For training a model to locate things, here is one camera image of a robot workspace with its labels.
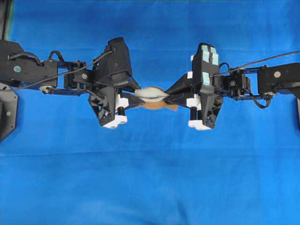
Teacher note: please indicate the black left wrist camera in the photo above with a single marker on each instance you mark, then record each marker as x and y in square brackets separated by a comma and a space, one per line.
[114, 68]

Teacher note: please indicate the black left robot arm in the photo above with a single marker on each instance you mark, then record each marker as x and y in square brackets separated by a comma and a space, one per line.
[24, 70]

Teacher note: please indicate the white and brown sponge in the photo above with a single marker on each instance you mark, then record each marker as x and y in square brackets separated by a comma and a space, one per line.
[153, 98]

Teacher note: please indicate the black taped right wrist camera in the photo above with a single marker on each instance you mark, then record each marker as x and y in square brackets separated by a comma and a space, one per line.
[205, 66]

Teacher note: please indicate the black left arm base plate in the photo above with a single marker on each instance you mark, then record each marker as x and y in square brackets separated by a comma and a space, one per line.
[8, 111]

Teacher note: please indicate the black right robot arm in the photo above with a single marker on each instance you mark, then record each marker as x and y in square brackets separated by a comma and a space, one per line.
[259, 84]

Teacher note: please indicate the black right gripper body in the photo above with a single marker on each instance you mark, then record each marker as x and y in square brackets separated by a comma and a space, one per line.
[204, 105]

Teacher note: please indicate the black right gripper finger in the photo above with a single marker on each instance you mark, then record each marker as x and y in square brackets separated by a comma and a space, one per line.
[186, 101]
[183, 85]

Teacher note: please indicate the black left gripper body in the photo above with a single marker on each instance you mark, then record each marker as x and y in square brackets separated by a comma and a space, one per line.
[108, 106]

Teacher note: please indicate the blue table cloth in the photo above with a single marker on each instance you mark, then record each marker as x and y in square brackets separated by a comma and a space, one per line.
[60, 167]

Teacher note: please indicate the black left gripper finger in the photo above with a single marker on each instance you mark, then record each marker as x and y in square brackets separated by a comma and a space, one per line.
[132, 84]
[133, 101]

